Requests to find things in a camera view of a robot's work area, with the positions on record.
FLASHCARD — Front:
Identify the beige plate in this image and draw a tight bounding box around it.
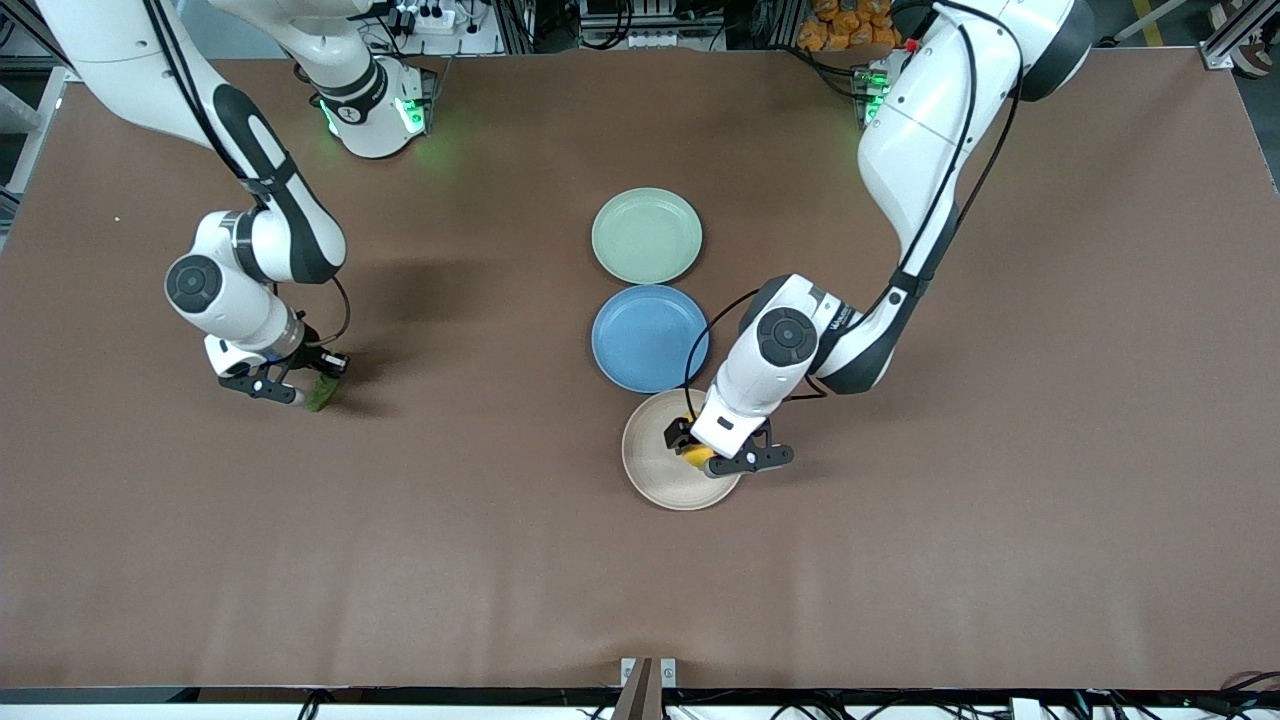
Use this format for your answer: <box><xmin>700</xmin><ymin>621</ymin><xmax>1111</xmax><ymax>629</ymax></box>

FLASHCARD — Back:
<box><xmin>621</xmin><ymin>389</ymin><xmax>746</xmax><ymax>512</ymax></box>

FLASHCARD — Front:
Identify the blue plate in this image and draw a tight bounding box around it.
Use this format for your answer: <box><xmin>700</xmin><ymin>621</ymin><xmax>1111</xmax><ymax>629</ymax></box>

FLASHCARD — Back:
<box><xmin>591</xmin><ymin>284</ymin><xmax>711</xmax><ymax>394</ymax></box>

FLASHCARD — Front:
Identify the light green plate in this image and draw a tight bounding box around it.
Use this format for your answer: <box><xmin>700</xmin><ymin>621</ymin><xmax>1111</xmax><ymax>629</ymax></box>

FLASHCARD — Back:
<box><xmin>591</xmin><ymin>187</ymin><xmax>704</xmax><ymax>286</ymax></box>

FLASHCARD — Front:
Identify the white power strip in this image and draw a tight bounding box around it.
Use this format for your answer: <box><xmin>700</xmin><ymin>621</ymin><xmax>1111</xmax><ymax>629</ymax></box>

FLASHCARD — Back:
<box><xmin>395</xmin><ymin>3</ymin><xmax>463</xmax><ymax>37</ymax></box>

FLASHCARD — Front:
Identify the bag of orange fruit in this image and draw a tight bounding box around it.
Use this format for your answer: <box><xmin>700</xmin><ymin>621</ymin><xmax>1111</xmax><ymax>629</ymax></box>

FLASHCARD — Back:
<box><xmin>797</xmin><ymin>0</ymin><xmax>903</xmax><ymax>52</ymax></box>

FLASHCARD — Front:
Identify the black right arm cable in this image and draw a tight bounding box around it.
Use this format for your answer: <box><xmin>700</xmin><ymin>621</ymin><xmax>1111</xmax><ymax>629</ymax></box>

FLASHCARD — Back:
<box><xmin>145</xmin><ymin>0</ymin><xmax>353</xmax><ymax>351</ymax></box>

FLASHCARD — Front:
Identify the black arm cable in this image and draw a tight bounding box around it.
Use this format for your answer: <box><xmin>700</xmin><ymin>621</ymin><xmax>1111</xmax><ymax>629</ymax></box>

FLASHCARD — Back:
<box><xmin>145</xmin><ymin>0</ymin><xmax>353</xmax><ymax>351</ymax></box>
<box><xmin>684</xmin><ymin>20</ymin><xmax>1023</xmax><ymax>421</ymax></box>

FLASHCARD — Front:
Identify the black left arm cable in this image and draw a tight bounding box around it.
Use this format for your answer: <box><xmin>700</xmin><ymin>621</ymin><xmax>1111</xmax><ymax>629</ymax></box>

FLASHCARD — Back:
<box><xmin>684</xmin><ymin>20</ymin><xmax>1023</xmax><ymax>421</ymax></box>

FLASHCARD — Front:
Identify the metal table bracket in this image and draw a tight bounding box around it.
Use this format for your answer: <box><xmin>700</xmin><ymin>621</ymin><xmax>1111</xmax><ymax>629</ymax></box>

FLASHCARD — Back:
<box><xmin>620</xmin><ymin>657</ymin><xmax>678</xmax><ymax>689</ymax></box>

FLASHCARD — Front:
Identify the grey camera mount pole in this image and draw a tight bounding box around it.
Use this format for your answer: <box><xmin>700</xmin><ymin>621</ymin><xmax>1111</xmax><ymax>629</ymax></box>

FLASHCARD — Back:
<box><xmin>610</xmin><ymin>657</ymin><xmax>665</xmax><ymax>720</ymax></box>

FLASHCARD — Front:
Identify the electronics rack with cables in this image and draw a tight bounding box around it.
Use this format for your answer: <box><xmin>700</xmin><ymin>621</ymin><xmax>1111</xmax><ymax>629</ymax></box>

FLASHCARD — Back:
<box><xmin>520</xmin><ymin>0</ymin><xmax>791</xmax><ymax>53</ymax></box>

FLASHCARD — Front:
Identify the aluminium frame profile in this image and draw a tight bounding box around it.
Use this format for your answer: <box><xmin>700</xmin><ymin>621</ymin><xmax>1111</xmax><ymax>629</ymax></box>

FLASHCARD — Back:
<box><xmin>1200</xmin><ymin>0</ymin><xmax>1280</xmax><ymax>71</ymax></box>

